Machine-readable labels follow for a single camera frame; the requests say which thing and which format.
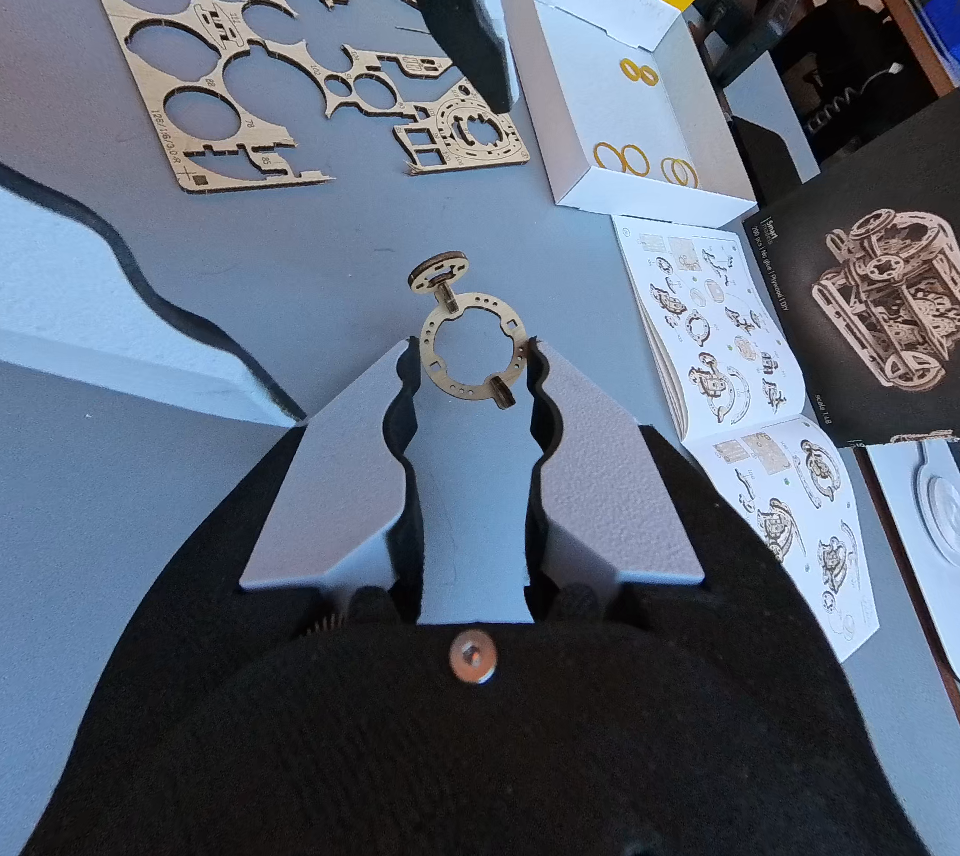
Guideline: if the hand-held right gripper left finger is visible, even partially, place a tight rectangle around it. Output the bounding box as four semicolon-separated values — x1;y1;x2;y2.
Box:
238;337;426;626

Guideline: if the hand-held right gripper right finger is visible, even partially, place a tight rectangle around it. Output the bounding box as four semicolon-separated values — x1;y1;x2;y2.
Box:
524;337;708;623

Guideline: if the wooden ring assembly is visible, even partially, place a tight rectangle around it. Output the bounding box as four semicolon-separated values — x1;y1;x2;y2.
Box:
407;249;530;412

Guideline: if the laser-cut plywood parts sheet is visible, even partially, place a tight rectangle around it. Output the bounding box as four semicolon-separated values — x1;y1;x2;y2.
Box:
56;0;531;194

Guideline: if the white cardboard box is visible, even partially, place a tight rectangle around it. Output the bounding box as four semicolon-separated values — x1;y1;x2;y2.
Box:
495;0;759;231

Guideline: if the white instruction booklet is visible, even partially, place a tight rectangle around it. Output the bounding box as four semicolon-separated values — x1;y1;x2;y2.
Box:
611;215;880;664

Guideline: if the black printed box lid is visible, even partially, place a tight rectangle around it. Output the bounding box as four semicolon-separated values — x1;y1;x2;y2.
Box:
742;87;960;448

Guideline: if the white plastic tray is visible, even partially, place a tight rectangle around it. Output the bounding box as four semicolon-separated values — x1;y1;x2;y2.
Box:
866;436;960;662

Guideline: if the blue plastic bin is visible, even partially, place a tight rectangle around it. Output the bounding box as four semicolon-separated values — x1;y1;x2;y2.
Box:
921;0;960;85

